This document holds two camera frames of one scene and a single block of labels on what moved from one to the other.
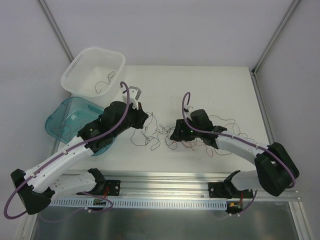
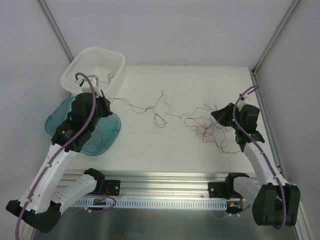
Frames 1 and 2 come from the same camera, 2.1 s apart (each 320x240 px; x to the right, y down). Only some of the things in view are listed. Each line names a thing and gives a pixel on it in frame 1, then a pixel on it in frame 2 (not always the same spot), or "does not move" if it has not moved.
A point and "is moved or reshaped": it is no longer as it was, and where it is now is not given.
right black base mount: x=221 y=190 does not move
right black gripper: x=177 y=132 → x=222 y=117
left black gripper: x=139 y=117 → x=104 y=106
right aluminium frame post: x=275 y=36 does not move
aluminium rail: x=140 y=184 does not move
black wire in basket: x=109 y=76 does not move
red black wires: x=221 y=132 is moved or reshaped
